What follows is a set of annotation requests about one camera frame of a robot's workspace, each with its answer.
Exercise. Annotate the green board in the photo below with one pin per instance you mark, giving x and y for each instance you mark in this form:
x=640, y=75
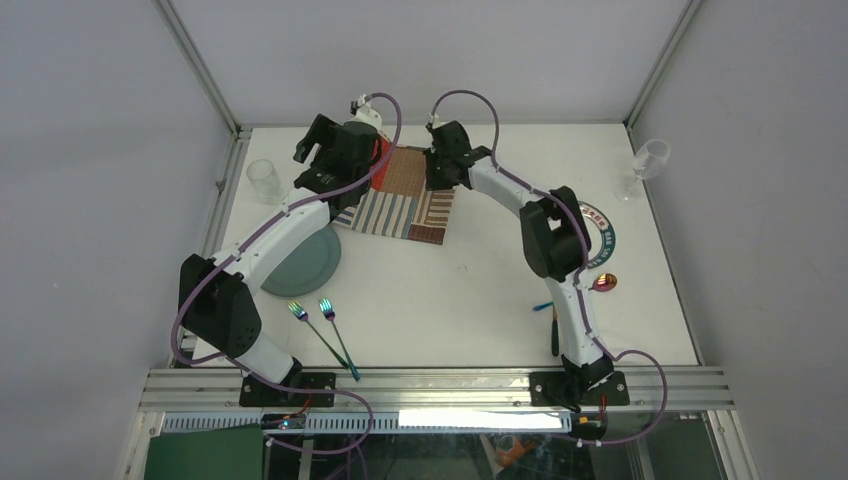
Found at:
x=229, y=453

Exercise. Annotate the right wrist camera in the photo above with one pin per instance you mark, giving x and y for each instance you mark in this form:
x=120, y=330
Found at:
x=433, y=122

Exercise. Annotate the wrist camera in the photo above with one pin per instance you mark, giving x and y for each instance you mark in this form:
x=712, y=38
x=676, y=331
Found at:
x=433, y=122
x=362, y=111

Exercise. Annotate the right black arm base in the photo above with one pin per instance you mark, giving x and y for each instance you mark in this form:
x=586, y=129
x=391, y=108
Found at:
x=558, y=388

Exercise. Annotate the brown striped placemat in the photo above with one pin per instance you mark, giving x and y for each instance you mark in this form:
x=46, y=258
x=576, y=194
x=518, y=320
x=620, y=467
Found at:
x=399, y=204

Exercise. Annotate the white green-rimmed small plate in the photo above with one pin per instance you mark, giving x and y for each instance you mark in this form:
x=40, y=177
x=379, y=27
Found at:
x=602, y=235

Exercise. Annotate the iridescent spoon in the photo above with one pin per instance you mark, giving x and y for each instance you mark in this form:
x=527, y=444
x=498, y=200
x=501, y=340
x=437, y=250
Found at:
x=604, y=283

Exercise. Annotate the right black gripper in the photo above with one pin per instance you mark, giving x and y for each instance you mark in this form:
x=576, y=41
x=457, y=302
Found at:
x=432, y=182

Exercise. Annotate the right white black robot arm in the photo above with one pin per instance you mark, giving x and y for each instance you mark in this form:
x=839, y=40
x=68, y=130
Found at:
x=554, y=241

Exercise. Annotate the large teal plate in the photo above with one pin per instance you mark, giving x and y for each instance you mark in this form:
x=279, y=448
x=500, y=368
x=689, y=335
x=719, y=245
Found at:
x=310, y=266

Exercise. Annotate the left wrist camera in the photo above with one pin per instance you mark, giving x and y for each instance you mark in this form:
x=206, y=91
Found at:
x=362, y=111

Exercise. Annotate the clear plastic cup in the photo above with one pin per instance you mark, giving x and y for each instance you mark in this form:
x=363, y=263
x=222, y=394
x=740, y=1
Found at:
x=265, y=181

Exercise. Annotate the clear wine glass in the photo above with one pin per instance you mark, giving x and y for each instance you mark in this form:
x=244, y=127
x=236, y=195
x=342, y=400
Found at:
x=648, y=162

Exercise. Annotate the gold knife dark handle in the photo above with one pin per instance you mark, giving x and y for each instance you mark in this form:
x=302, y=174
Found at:
x=555, y=339

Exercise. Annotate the orange object below table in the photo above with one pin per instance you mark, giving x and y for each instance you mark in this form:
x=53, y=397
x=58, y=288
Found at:
x=511, y=448

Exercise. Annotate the white slotted cable duct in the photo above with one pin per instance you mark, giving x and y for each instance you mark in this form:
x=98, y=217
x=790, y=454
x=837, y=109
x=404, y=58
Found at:
x=406, y=421

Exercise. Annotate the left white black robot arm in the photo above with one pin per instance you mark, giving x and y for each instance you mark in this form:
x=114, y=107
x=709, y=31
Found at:
x=216, y=294

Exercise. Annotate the iridescent fork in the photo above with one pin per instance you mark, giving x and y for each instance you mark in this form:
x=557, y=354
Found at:
x=302, y=315
x=329, y=313

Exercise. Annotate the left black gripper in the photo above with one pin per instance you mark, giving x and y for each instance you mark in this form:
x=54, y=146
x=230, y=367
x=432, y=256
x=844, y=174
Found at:
x=323, y=133

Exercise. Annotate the aluminium front rail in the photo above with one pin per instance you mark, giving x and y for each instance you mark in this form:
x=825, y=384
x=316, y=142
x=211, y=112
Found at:
x=631, y=389

